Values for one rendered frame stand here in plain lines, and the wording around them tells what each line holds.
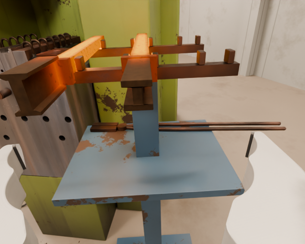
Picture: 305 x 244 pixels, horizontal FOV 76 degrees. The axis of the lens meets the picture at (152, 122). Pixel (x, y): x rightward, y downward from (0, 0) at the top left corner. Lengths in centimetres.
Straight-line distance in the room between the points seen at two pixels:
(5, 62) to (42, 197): 63
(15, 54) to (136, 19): 43
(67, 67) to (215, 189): 36
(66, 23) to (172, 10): 58
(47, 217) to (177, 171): 92
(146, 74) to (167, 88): 110
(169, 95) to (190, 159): 84
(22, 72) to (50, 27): 110
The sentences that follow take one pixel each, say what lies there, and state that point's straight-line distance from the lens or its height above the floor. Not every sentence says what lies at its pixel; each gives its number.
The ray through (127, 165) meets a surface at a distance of 50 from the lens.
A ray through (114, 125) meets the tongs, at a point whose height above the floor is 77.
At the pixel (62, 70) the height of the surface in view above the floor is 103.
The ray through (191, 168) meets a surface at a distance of 49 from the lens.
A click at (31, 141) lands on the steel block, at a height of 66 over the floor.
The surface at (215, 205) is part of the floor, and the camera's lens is 141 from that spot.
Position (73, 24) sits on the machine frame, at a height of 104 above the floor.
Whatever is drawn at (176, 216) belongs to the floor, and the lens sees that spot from 133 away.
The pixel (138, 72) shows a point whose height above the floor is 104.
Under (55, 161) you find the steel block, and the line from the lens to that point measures 92.
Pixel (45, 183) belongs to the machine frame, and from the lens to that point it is 106.
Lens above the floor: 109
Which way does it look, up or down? 30 degrees down
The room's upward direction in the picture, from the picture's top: 3 degrees counter-clockwise
